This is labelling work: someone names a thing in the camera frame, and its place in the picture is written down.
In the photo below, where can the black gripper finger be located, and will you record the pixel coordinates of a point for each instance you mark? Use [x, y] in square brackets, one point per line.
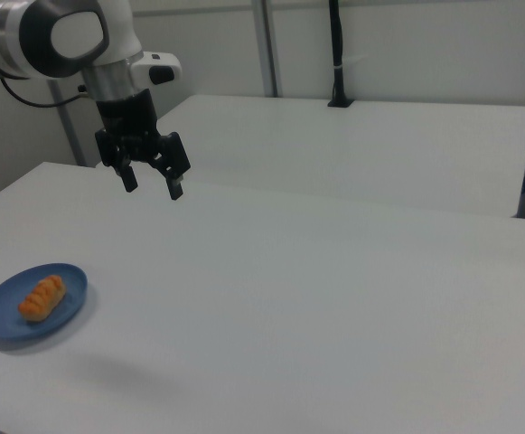
[176, 158]
[128, 174]

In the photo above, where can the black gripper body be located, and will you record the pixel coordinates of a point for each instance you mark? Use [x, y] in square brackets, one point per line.
[126, 117]

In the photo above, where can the orange bread roll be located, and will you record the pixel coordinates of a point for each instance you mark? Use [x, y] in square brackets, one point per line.
[40, 298]

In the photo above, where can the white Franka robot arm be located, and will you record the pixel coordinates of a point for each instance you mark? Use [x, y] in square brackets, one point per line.
[18, 36]

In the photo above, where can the blue round plate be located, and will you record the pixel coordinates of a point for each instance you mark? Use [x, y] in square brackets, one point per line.
[0, 316]

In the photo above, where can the black camera stand pole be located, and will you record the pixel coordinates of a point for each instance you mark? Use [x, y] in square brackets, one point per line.
[336, 45]

